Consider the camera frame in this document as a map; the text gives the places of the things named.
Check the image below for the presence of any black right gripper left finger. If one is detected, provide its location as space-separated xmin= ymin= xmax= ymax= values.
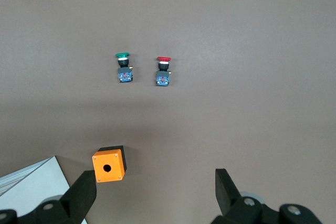
xmin=0 ymin=170 xmax=97 ymax=224

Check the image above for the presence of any orange button enclosure box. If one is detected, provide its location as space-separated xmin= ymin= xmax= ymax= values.
xmin=91 ymin=145 xmax=128 ymax=184

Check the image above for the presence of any green mushroom push button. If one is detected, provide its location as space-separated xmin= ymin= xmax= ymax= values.
xmin=114 ymin=51 xmax=134 ymax=84

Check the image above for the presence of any white drawer cabinet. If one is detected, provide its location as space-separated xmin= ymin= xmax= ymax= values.
xmin=0 ymin=156 xmax=87 ymax=224

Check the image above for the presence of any red mushroom push button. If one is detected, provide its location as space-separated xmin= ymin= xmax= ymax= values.
xmin=154 ymin=56 xmax=173 ymax=87

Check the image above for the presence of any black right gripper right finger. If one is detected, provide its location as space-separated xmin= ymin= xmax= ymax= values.
xmin=211 ymin=168 xmax=323 ymax=224

